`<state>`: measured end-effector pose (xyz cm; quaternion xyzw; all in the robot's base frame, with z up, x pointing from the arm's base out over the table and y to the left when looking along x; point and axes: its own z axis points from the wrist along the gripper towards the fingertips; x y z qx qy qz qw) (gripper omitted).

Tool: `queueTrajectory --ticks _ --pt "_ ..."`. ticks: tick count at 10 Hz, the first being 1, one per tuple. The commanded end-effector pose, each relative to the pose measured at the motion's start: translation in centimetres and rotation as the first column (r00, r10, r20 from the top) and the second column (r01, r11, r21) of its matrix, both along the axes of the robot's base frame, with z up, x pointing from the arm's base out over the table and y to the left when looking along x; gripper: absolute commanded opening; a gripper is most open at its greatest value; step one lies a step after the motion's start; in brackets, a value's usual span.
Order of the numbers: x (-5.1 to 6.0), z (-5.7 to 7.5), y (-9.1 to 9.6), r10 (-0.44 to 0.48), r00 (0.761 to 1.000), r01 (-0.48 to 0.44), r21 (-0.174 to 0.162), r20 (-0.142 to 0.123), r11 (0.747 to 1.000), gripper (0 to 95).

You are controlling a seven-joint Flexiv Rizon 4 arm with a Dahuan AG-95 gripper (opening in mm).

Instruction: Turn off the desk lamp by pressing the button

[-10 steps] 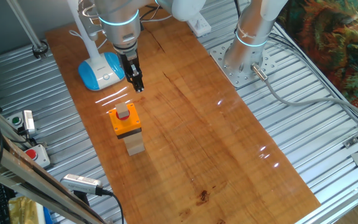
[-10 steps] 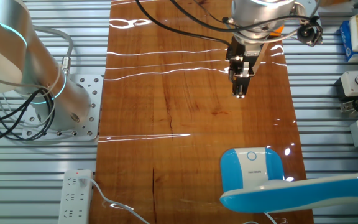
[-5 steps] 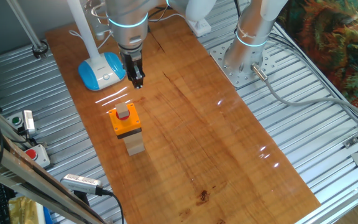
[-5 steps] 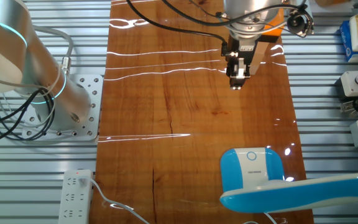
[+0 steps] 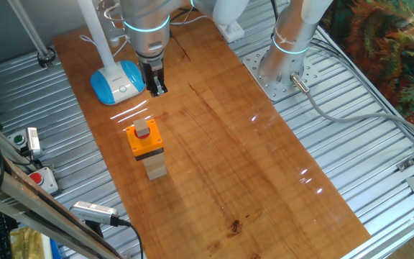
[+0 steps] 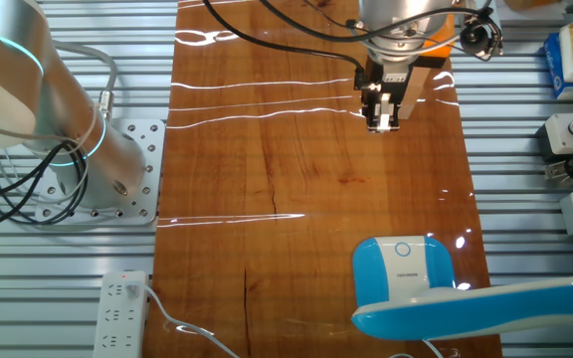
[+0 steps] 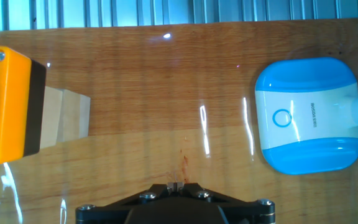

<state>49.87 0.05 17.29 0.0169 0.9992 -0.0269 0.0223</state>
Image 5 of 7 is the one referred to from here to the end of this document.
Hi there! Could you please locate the yellow package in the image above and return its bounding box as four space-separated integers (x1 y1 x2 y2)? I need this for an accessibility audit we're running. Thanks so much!
9 226 47 259

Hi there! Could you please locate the green button switch box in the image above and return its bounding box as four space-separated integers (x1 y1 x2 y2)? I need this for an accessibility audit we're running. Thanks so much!
25 127 43 158

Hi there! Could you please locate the tall wooden block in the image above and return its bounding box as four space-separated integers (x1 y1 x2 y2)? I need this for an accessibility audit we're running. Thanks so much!
142 153 169 181

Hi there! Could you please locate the grey cable with metal plug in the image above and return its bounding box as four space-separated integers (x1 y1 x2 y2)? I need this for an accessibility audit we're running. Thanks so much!
290 73 414 145

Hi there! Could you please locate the small metal bracket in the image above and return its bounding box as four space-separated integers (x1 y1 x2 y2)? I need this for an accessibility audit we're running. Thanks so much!
396 158 414 173

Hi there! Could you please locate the small wooden block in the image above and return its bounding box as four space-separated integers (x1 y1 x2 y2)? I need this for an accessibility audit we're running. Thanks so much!
132 117 151 138

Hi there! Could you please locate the grey box with red button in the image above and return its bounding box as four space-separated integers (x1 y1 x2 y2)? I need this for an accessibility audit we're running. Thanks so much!
28 166 60 195

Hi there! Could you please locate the aluminium frame beam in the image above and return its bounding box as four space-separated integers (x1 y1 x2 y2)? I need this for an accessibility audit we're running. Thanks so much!
0 150 122 259

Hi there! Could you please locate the thin white lamp cable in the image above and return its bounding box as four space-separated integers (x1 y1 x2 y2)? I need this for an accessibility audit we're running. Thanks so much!
78 14 208 59

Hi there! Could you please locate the orange box with red button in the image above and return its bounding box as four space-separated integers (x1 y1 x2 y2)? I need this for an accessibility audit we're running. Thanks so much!
125 118 165 162

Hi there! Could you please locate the silver camera with black stand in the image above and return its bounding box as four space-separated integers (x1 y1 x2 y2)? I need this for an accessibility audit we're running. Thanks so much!
69 200 121 239

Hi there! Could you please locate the white power strip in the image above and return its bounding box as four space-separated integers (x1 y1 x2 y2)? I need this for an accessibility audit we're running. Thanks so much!
216 20 246 44

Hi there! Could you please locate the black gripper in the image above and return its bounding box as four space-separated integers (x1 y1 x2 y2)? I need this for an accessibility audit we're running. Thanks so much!
137 56 169 98

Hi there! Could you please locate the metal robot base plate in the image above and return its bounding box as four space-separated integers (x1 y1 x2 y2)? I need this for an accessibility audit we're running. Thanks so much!
242 46 321 103

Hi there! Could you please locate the metal pole with black foot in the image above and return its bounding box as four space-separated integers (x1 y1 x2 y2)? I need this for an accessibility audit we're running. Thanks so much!
6 0 57 70

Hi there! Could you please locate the colourful painted cloth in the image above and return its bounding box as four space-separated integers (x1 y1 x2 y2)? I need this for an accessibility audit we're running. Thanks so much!
320 0 414 129

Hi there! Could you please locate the black camera cable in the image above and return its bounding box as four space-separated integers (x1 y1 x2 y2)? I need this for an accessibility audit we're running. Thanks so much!
116 218 145 259

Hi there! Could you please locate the brown wooden board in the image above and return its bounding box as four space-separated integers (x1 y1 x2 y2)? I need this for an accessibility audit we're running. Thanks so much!
52 6 372 259

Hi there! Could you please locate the grey box with green button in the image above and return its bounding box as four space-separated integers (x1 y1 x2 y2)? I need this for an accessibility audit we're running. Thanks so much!
7 131 30 153

